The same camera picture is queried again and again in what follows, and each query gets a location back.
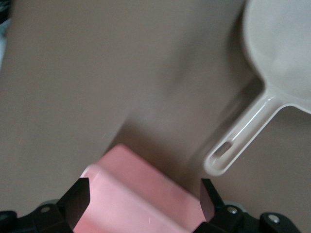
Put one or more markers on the brown table cloth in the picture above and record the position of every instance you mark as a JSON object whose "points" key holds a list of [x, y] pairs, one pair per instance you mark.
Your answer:
{"points": [[97, 72]]}

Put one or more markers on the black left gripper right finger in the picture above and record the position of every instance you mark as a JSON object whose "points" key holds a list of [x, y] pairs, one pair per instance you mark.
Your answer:
{"points": [[209, 204]]}

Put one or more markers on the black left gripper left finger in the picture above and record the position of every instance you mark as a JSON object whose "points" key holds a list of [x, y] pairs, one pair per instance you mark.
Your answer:
{"points": [[75, 204]]}

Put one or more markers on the beige plastic dustpan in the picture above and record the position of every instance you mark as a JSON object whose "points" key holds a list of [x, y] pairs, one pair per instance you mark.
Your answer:
{"points": [[279, 48]]}

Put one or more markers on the pink plastic bin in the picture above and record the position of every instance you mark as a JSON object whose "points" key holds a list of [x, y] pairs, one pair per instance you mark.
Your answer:
{"points": [[136, 194]]}

